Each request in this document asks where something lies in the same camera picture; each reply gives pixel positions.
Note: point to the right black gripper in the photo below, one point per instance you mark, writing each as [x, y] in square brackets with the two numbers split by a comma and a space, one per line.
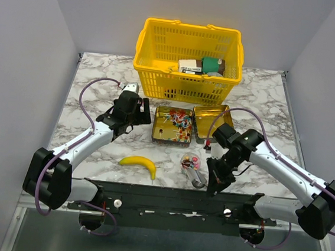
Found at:
[218, 180]

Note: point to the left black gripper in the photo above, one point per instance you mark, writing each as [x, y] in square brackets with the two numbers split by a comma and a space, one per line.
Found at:
[146, 119]

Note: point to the shiny metal scoop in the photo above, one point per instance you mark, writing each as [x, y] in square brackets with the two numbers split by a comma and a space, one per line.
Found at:
[198, 181]

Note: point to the candy tin box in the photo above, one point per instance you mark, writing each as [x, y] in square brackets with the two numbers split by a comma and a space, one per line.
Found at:
[179, 126]

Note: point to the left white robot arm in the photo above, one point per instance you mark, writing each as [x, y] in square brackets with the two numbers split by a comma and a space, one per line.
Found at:
[50, 175]

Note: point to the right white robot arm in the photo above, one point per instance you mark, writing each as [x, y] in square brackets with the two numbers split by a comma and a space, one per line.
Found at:
[308, 189]

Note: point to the clear plastic jar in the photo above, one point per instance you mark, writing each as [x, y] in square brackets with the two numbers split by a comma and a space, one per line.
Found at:
[190, 161]

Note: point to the yellow banana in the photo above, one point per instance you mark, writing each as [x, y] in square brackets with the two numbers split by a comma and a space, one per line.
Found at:
[142, 161]

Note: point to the white and black box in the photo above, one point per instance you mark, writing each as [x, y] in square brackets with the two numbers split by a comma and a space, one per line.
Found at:
[190, 65]

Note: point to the yellow plastic shopping basket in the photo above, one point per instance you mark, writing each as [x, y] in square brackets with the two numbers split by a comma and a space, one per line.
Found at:
[163, 43]

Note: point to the green and brown bottle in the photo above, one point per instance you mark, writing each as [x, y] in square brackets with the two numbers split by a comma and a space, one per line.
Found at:
[213, 65]

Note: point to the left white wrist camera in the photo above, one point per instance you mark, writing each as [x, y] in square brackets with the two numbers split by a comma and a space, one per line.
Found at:
[132, 87]

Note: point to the aluminium frame rail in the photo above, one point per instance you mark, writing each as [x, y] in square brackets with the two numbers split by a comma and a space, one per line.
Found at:
[312, 220]

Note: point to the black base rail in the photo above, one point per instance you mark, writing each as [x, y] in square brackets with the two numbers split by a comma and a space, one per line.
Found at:
[163, 208]

